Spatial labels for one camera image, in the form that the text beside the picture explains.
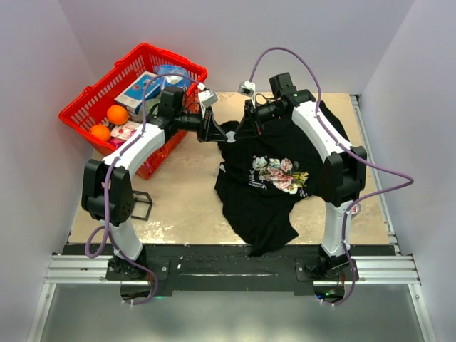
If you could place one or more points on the orange fruit lower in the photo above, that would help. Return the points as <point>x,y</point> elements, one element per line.
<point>100,132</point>

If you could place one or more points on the black square frame stand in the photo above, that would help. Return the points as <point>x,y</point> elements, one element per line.
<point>143,205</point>

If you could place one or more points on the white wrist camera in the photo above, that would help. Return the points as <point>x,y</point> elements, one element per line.
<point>206,97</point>
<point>248,89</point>

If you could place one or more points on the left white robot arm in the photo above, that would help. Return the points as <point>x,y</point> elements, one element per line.
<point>107,191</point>

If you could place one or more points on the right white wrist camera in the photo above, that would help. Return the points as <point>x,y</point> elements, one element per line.
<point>248,89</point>

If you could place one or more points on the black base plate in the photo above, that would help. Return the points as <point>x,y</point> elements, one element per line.
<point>194,267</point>

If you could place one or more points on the blue white product box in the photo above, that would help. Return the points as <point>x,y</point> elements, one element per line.
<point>131,98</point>

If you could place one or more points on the black printed t-shirt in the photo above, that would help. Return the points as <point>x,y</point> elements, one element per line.
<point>261,179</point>

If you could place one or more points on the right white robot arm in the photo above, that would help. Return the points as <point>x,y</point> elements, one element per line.
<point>343,175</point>

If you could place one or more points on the orange fruit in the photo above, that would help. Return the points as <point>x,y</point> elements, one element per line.
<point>117,115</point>
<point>100,132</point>

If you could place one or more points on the green melon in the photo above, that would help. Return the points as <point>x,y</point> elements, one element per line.
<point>151,107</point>

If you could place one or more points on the orange fruit upper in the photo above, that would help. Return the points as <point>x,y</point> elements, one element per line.
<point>117,115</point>

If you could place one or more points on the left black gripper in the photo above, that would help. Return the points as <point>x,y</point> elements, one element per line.
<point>209,131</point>

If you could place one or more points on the white red snack packet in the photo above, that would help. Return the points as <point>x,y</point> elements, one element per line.
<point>125,131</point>

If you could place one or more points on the pink snack packet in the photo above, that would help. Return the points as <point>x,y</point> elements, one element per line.
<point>116,142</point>

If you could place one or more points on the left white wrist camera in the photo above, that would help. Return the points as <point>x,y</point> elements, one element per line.
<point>206,97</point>

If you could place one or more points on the blue plastic bag item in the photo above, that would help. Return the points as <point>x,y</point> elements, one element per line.
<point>175,76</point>

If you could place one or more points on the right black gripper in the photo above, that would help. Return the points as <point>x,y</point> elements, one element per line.
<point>252,125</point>

